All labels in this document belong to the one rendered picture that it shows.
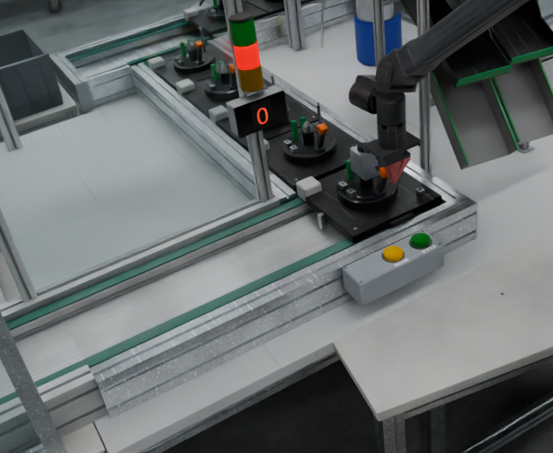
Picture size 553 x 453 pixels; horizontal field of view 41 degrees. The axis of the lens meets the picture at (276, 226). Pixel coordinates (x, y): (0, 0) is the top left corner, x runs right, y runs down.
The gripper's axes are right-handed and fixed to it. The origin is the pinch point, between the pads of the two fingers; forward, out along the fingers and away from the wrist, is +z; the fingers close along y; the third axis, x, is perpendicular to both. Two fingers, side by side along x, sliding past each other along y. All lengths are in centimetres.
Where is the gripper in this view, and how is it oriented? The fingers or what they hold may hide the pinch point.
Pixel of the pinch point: (393, 180)
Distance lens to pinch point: 160.2
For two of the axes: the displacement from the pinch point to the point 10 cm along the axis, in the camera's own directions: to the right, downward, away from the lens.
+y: -8.6, 3.7, -3.4
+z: 1.2, 8.0, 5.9
